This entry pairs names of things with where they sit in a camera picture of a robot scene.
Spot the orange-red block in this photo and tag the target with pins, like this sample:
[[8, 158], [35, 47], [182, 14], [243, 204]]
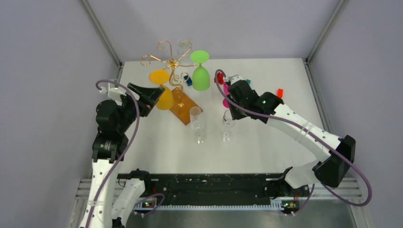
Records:
[[280, 93]]

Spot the dark blue block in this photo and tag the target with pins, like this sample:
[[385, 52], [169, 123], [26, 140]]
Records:
[[188, 80]]

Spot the clear short wine glass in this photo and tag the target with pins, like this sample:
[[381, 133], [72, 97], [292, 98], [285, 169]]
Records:
[[183, 48]]

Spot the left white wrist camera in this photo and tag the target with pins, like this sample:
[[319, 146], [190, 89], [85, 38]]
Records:
[[112, 91]]

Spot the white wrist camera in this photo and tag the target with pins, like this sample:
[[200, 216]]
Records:
[[229, 80], [112, 91]]

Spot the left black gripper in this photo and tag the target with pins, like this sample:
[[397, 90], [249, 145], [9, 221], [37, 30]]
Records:
[[149, 96]]

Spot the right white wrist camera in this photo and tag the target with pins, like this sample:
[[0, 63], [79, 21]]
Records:
[[229, 80]]

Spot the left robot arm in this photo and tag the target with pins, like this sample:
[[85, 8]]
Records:
[[125, 106]]

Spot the clear stemmed wine glass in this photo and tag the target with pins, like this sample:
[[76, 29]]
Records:
[[228, 123]]

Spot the clear tall flute glass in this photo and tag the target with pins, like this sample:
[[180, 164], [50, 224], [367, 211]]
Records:
[[198, 125]]

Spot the orange plastic goblet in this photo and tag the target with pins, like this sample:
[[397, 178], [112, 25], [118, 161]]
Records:
[[160, 77]]

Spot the red block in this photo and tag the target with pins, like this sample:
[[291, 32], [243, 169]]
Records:
[[219, 78]]

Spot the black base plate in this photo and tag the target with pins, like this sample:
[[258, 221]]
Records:
[[221, 189]]

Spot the gold wire wine glass rack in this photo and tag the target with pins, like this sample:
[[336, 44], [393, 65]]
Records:
[[182, 103]]

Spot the pink plastic goblet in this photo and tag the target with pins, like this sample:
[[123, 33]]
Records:
[[225, 89]]

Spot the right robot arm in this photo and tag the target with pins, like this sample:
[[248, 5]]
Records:
[[327, 168]]

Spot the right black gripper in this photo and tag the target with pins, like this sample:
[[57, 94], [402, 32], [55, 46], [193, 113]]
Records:
[[236, 115]]

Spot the green plastic goblet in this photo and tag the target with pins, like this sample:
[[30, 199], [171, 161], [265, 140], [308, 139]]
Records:
[[200, 76]]

